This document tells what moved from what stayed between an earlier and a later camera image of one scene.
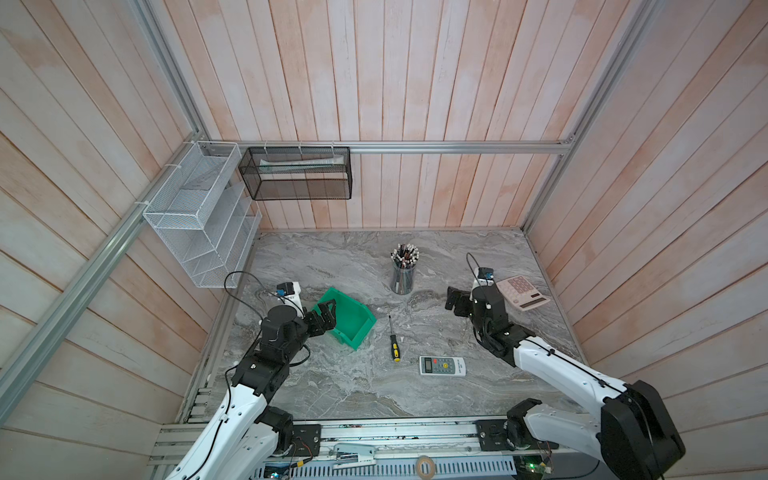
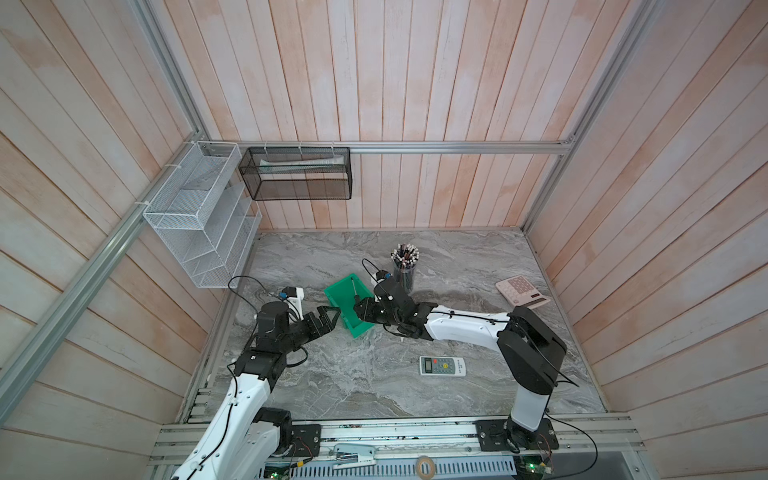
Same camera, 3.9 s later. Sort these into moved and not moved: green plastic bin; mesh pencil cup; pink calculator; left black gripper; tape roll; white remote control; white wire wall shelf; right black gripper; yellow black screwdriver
Moved: yellow black screwdriver; green plastic bin; right black gripper
Not moved: left black gripper; pink calculator; tape roll; white remote control; white wire wall shelf; mesh pencil cup
